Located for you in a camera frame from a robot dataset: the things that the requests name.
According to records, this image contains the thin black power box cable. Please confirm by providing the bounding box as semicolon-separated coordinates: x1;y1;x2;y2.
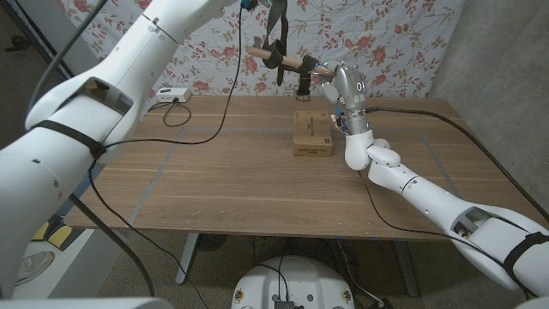
148;100;193;128

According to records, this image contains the white cable under table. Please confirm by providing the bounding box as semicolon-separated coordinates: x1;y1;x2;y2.
336;239;381;306

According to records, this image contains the grey table leg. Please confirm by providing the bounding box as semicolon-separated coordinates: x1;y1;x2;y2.
392;239;419;297
175;233;201;285

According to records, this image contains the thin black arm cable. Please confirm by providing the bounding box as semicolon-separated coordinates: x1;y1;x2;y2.
87;6;244;309
358;170;535;298

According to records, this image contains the black yellow foot pedal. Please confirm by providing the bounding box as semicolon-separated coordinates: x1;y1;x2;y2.
32;221;75;251

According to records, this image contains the black door hook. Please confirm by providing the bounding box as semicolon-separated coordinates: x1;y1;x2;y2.
6;34;32;53

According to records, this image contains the white power box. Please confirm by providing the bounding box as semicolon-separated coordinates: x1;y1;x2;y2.
155;87;192;104

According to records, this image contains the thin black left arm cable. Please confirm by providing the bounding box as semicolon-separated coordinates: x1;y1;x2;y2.
87;6;244;309

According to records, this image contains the grey sneaker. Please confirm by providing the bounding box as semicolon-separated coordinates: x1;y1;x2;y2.
16;251;56;288

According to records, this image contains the black leather belt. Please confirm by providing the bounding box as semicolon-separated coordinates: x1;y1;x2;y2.
253;0;321;100

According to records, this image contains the brown cardboard package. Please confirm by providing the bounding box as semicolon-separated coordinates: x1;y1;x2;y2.
293;110;334;158

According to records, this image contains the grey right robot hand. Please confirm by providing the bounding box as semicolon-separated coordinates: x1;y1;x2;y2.
319;62;371;136

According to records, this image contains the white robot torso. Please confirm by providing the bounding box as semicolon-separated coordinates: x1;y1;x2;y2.
231;256;356;309

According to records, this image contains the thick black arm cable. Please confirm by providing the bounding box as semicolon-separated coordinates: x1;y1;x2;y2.
25;0;156;298
364;106;549;224

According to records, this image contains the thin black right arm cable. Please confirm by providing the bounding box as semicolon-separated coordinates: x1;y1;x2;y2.
358;170;535;298

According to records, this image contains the wooden stick with metal clips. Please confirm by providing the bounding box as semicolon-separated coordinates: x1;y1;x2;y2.
246;45;338;78

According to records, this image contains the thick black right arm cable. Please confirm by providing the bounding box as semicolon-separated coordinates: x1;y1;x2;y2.
364;106;549;224

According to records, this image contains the floral backdrop cloth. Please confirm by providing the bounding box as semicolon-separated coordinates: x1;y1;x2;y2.
57;0;467;119

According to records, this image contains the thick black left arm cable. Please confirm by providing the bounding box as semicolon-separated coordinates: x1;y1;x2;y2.
25;0;156;298

